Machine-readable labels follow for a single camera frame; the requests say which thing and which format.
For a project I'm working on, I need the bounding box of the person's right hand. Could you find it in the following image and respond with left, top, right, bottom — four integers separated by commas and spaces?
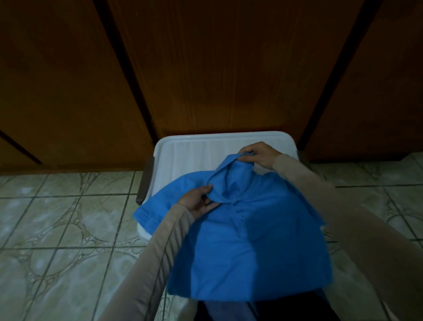
237, 140, 283, 172

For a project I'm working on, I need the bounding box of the person's left hand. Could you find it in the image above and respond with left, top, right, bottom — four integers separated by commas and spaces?
176, 185, 221, 221

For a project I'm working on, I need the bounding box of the blue polo shirt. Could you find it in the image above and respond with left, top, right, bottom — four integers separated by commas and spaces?
130, 148, 335, 307

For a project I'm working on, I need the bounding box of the person's right forearm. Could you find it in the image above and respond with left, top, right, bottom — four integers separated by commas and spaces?
272, 147, 423, 321

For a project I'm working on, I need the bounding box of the person's left forearm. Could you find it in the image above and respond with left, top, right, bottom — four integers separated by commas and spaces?
83, 202, 199, 321

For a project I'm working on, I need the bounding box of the brown wooden wardrobe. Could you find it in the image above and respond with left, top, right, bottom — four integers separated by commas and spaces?
0, 0, 423, 177

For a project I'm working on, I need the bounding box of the dark blue garment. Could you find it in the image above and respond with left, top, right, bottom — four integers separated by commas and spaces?
190, 289, 342, 321

